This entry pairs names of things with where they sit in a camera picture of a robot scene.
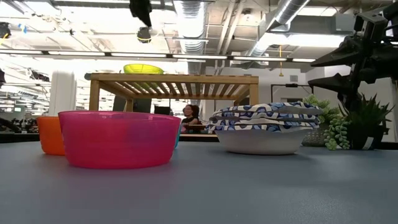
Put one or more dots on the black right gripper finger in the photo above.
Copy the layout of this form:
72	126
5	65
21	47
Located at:
334	83
339	54

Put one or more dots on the blue patterned paper bowl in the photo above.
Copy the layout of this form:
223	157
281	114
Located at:
264	119
261	141
267	108

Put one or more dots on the light green potted plant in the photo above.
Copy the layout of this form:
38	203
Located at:
323	109

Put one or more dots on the dark spiky potted plant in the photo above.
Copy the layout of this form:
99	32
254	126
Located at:
367	121

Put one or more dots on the trailing bead succulent plant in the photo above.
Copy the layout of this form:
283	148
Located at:
337	133

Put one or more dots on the person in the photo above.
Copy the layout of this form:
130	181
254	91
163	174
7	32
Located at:
189	116

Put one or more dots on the teal plastic bowl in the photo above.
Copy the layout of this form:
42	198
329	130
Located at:
177	137

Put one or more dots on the lime green plastic bowl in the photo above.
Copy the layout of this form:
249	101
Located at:
143	69

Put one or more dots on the long ceiling light strip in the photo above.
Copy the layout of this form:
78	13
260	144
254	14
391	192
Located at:
140	55

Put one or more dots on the pink plastic bowl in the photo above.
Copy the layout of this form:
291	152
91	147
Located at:
118	140

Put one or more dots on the white round column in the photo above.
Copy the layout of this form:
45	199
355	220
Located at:
62	93

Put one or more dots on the orange plastic bowl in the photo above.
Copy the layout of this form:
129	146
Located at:
49	137

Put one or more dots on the silver ribbed ceiling duct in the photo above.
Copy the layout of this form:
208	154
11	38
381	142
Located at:
280	18
189	28

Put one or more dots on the light wooden frame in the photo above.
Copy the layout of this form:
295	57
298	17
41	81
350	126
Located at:
174	78

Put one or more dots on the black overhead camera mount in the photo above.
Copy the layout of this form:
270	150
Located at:
141	15

